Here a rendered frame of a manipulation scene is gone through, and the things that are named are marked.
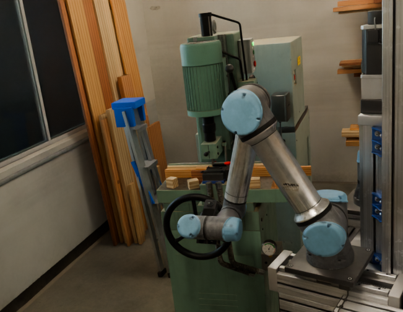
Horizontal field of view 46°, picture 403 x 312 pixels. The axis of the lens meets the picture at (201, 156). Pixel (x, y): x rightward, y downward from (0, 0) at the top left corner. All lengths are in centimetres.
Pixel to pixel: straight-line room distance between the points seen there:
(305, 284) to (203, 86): 89
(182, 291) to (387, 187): 112
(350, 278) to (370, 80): 62
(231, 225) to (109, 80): 248
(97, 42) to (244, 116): 254
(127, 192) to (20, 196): 82
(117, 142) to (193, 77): 157
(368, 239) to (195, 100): 88
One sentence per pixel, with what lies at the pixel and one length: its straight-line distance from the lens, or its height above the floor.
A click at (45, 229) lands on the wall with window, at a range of 334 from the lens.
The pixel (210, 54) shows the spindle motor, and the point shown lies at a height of 145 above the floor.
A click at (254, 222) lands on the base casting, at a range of 205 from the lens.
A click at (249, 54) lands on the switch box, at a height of 141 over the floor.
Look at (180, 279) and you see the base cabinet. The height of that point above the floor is 46.
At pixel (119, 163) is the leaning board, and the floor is 65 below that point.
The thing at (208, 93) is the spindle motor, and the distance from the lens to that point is 201.
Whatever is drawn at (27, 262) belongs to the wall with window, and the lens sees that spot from 324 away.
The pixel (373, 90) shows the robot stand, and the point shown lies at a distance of 163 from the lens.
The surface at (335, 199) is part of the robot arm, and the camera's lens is 149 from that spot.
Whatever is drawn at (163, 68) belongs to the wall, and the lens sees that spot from 467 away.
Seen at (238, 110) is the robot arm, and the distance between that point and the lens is 129.
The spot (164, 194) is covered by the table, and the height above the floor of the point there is 88.
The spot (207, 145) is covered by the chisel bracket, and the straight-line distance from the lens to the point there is 209.
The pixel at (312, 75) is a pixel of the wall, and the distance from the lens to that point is 431.
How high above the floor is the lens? 162
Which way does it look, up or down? 17 degrees down
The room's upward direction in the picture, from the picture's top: 6 degrees counter-clockwise
